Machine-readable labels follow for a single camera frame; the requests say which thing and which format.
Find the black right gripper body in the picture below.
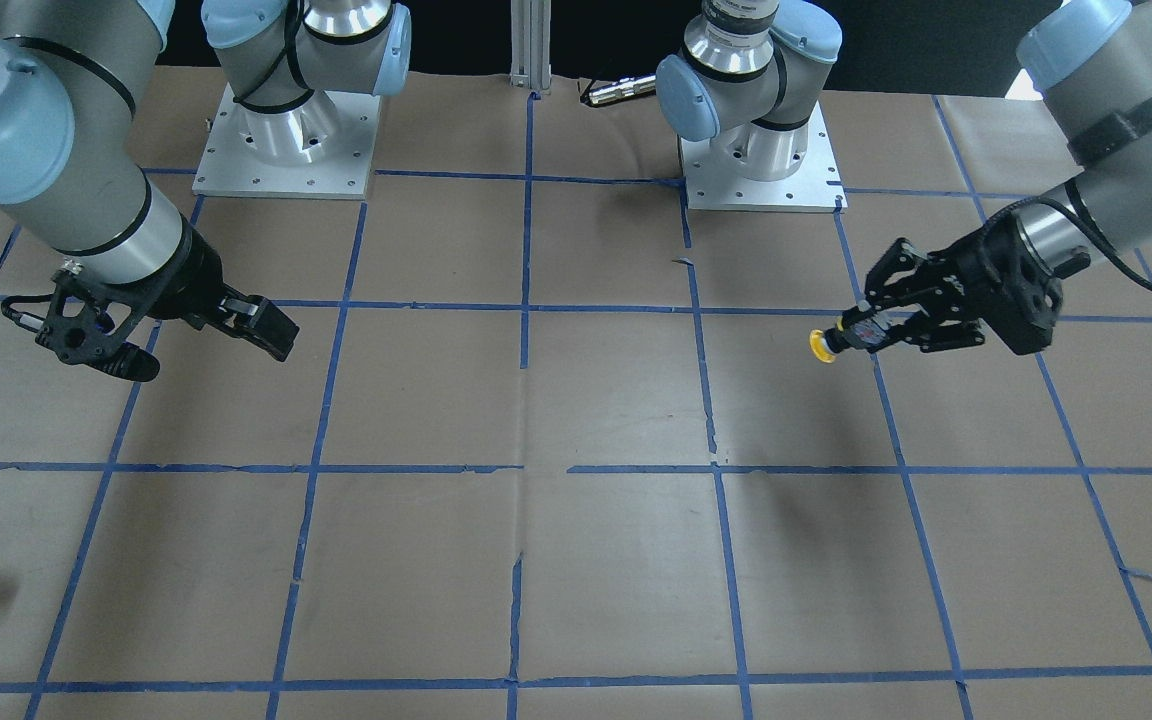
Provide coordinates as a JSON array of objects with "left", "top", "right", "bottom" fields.
[{"left": 151, "top": 225, "right": 233, "bottom": 329}]

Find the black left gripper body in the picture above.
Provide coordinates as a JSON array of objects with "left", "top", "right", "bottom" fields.
[{"left": 946, "top": 214, "right": 1064, "bottom": 355}]

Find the yellow push button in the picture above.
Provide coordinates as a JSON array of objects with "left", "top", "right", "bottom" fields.
[{"left": 808, "top": 308, "right": 897, "bottom": 365}]

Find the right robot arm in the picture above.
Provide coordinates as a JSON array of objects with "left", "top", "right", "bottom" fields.
[{"left": 0, "top": 1, "right": 412, "bottom": 381}]

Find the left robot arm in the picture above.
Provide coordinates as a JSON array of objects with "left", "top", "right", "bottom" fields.
[{"left": 655, "top": 1, "right": 1152, "bottom": 363}]

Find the metal connector plug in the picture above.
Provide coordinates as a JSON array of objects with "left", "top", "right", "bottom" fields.
[{"left": 579, "top": 74, "right": 657, "bottom": 108}]

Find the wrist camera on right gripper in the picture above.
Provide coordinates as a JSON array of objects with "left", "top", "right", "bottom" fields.
[{"left": 0, "top": 268, "right": 160, "bottom": 382}]

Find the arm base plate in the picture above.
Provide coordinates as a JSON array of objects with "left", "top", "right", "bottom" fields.
[
  {"left": 192, "top": 88, "right": 382, "bottom": 200},
  {"left": 679, "top": 104, "right": 849, "bottom": 213}
]

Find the aluminium frame post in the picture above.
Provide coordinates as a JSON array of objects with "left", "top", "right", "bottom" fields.
[{"left": 509, "top": 0, "right": 552, "bottom": 94}]

